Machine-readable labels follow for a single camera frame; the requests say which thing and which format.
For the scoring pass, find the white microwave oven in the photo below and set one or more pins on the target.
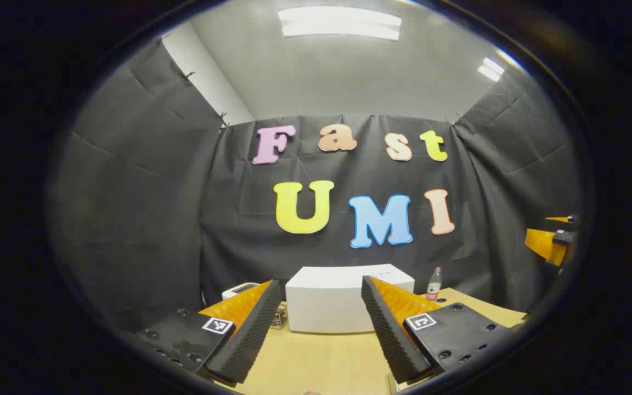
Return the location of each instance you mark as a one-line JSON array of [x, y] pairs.
[[324, 302]]

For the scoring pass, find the small metal rack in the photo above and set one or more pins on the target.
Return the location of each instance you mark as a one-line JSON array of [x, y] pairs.
[[278, 318]]

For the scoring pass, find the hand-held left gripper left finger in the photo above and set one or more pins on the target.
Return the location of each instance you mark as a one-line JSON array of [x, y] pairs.
[[247, 334]]

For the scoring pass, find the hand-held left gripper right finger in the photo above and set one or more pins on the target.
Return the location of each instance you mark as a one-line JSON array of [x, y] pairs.
[[390, 334]]

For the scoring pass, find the small ceiling light panel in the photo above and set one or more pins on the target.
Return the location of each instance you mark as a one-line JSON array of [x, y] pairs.
[[491, 69]]

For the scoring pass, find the long ceiling light panel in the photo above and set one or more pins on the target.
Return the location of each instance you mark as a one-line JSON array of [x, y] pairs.
[[339, 23]]

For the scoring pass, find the clear plastic water bottle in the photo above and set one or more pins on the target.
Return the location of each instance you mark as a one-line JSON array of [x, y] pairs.
[[434, 286]]

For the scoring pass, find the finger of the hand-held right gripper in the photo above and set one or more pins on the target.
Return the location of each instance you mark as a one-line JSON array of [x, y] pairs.
[[543, 244]]

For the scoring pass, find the white toaster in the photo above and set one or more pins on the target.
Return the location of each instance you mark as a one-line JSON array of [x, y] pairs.
[[239, 289]]

